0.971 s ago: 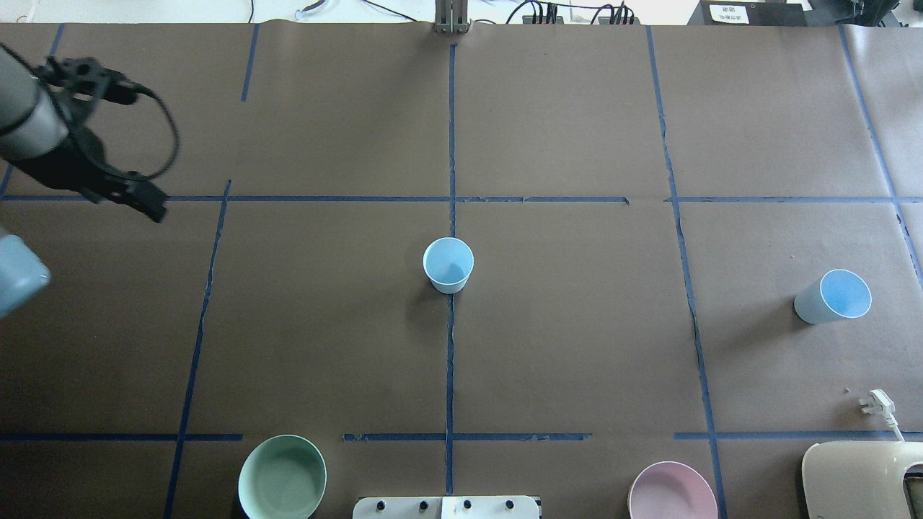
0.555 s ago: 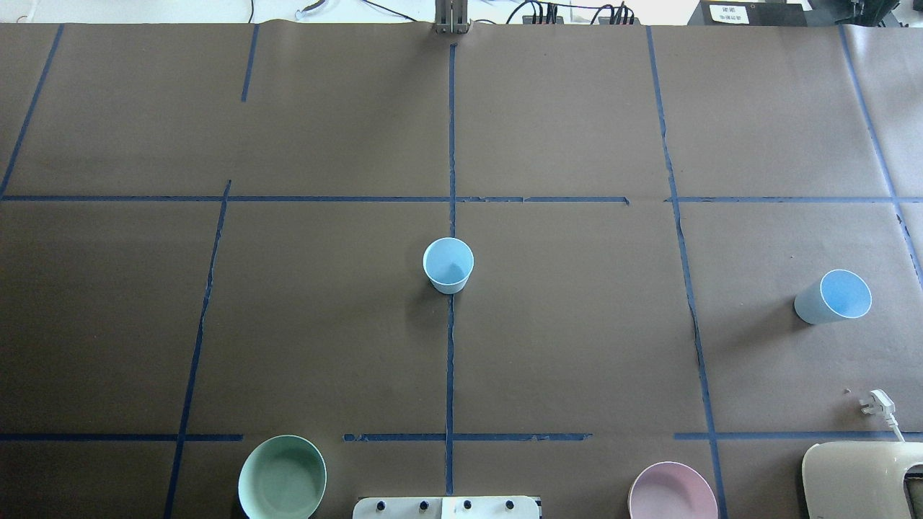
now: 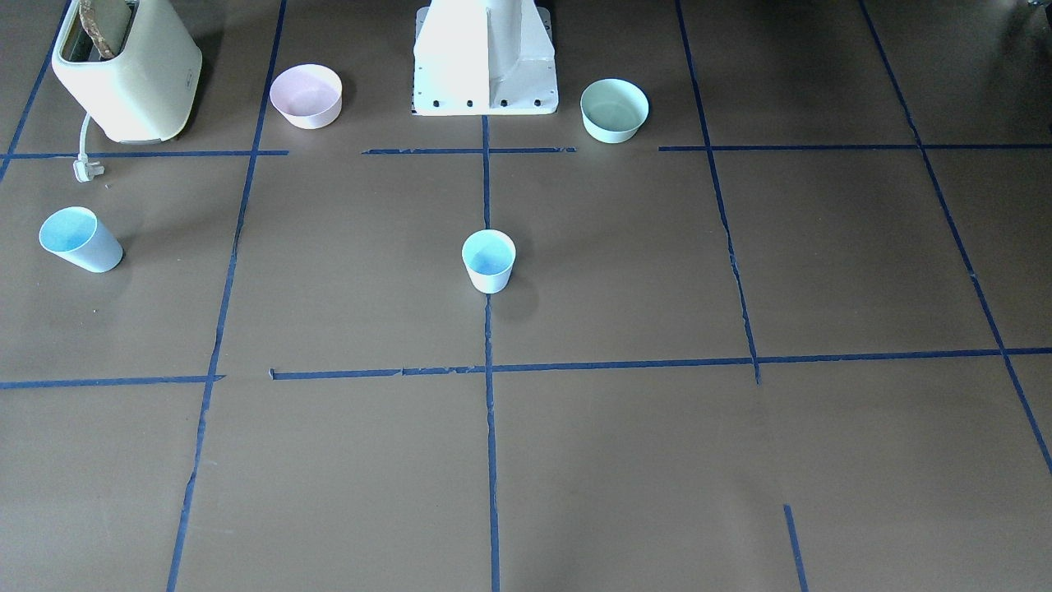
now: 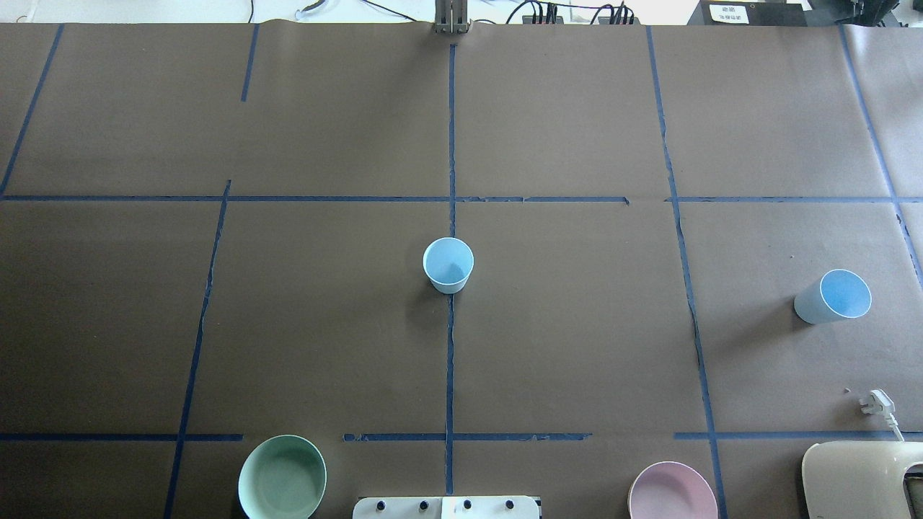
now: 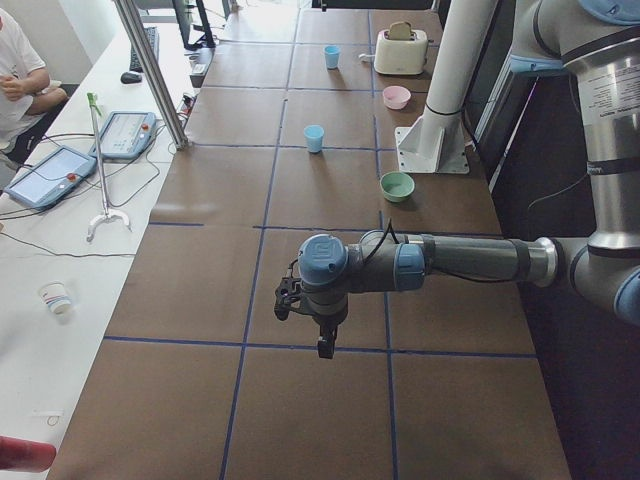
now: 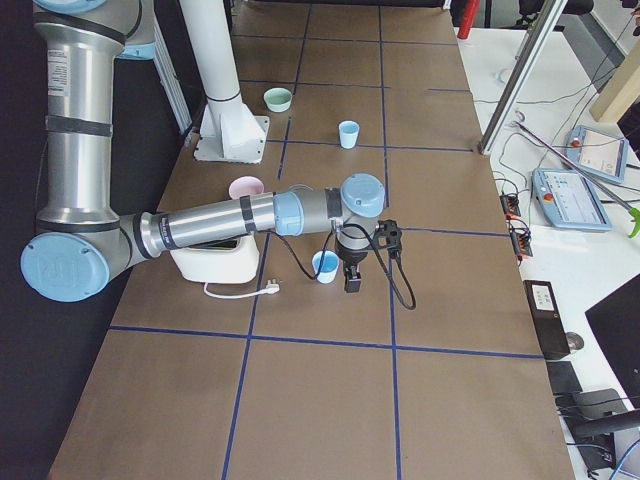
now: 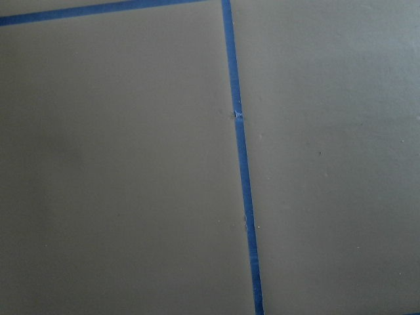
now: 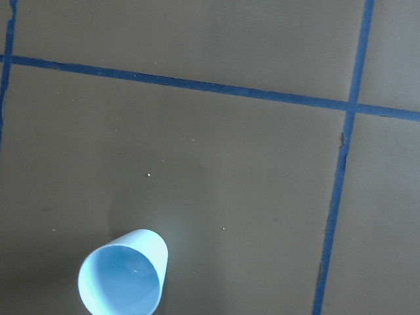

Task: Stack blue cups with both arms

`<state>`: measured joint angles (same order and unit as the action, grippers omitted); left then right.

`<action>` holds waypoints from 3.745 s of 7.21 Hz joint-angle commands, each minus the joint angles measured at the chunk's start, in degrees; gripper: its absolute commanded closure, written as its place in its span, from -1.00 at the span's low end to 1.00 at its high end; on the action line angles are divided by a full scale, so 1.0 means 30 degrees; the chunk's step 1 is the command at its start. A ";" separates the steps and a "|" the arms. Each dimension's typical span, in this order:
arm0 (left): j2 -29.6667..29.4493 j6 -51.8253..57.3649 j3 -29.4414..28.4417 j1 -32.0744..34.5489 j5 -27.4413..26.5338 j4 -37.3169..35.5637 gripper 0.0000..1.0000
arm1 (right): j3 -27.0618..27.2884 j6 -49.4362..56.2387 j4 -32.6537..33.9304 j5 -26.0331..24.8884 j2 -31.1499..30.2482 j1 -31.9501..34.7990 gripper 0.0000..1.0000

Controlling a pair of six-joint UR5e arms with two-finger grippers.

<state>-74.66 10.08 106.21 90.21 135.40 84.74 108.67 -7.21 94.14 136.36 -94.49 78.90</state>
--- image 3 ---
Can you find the pink bowl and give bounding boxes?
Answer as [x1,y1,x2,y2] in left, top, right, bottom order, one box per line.
[268,63,344,130]

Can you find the green bowl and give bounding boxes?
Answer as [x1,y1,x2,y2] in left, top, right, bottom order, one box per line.
[579,78,650,145]

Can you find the toast slice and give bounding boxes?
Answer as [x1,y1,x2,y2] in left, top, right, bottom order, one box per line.
[78,1,135,60]

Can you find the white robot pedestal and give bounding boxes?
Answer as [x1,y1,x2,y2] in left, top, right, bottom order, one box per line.
[411,1,560,117]

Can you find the blue cup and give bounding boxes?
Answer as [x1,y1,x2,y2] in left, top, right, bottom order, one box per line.
[461,229,515,294]
[38,206,124,273]

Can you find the white power plug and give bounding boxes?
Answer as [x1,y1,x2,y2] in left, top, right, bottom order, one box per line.
[72,113,105,183]

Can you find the cream toaster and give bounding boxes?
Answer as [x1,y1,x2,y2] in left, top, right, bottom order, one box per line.
[50,1,202,145]

